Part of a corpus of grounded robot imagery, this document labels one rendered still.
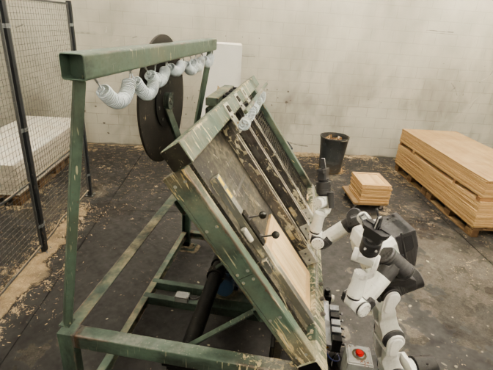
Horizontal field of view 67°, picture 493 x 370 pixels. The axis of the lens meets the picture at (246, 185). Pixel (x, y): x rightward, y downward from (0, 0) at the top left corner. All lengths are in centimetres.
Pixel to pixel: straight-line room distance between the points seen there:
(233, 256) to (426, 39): 683
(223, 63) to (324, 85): 240
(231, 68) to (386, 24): 317
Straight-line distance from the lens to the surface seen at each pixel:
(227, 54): 575
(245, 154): 225
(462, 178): 575
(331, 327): 236
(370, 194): 547
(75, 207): 182
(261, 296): 173
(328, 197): 224
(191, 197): 153
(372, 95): 774
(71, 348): 235
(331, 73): 742
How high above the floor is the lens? 234
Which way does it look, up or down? 23 degrees down
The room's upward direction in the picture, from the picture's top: 4 degrees clockwise
